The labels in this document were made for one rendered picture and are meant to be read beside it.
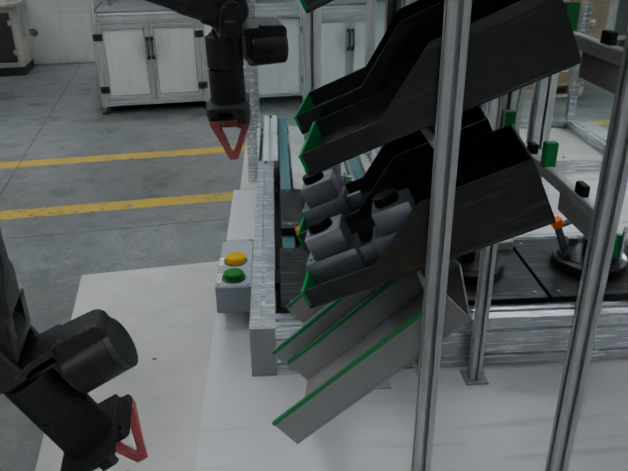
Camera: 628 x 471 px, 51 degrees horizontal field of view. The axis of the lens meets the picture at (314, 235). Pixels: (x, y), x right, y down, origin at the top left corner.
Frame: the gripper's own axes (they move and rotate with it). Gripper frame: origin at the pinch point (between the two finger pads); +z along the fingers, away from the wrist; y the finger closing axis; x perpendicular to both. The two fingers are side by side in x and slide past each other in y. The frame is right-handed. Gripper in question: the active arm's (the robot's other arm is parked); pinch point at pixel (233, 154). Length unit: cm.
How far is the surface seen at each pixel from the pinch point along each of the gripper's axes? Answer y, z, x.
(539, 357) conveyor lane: -12, 37, -53
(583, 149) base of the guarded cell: 109, 41, -114
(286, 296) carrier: -4.0, 26.3, -7.7
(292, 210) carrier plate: 35.9, 27.0, -9.8
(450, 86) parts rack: -48, -22, -24
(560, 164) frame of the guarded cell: 86, 38, -96
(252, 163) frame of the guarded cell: 86, 33, 2
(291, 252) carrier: 13.7, 26.6, -8.9
